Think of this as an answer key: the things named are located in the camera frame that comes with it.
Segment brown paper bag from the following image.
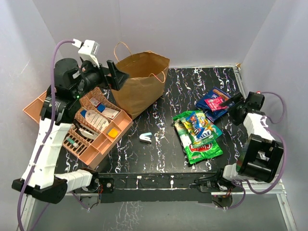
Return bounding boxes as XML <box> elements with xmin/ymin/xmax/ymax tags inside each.
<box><xmin>112</xmin><ymin>49</ymin><xmax>170</xmax><ymax>119</ymax></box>

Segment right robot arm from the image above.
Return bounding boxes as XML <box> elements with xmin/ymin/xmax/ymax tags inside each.
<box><xmin>214</xmin><ymin>92</ymin><xmax>284</xmax><ymax>191</ymax></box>

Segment dark blue snack bag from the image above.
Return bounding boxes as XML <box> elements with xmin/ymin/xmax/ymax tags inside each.
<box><xmin>195</xmin><ymin>87</ymin><xmax>234</xmax><ymax>122</ymax></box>

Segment yellow sticky note pad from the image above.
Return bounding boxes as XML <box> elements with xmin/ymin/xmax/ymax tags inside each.
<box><xmin>107</xmin><ymin>128</ymin><xmax>119</xmax><ymax>139</ymax></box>

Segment green mango candy bag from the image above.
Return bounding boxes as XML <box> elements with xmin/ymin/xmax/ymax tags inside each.
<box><xmin>180</xmin><ymin>111</ymin><xmax>210</xmax><ymax>130</ymax></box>

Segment red pink snack packet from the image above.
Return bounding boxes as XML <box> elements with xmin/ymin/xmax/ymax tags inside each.
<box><xmin>204</xmin><ymin>96</ymin><xmax>227</xmax><ymax>112</ymax></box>

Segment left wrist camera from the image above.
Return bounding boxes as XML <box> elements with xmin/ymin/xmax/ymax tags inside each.
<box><xmin>73</xmin><ymin>39</ymin><xmax>100</xmax><ymax>67</ymax></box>

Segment white label bottle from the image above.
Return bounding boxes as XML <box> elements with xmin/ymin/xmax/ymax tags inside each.
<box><xmin>80</xmin><ymin>110</ymin><xmax>109</xmax><ymax>132</ymax></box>

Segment card packs in organizer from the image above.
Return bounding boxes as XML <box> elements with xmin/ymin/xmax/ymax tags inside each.
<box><xmin>90</xmin><ymin>97</ymin><xmax>119</xmax><ymax>119</ymax></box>

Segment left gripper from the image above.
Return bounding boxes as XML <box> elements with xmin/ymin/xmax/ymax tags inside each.
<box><xmin>72</xmin><ymin>57</ymin><xmax>128</xmax><ymax>99</ymax></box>

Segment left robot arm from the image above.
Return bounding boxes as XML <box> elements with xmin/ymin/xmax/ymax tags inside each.
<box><xmin>12</xmin><ymin>58</ymin><xmax>129</xmax><ymax>204</ymax></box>

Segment green tube in organizer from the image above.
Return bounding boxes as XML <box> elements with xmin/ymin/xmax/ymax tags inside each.
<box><xmin>66</xmin><ymin>137</ymin><xmax>79</xmax><ymax>148</ymax></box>

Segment red green snack bag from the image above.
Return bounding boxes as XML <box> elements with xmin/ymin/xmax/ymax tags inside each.
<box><xmin>184</xmin><ymin>141</ymin><xmax>223</xmax><ymax>165</ymax></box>

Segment green yellow chips bag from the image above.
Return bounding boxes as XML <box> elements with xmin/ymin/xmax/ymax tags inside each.
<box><xmin>172</xmin><ymin>111</ymin><xmax>202</xmax><ymax>149</ymax></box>

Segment small blue candy packet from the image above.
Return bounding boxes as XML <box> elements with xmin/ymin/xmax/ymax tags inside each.
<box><xmin>186</xmin><ymin>112</ymin><xmax>205</xmax><ymax>139</ymax></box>

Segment orange desk organizer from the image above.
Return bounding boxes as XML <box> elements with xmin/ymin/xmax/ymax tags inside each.
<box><xmin>23</xmin><ymin>86</ymin><xmax>134</xmax><ymax>169</ymax></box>

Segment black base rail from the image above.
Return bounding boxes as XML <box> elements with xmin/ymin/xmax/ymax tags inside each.
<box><xmin>72</xmin><ymin>172</ymin><xmax>241</xmax><ymax>204</ymax></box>

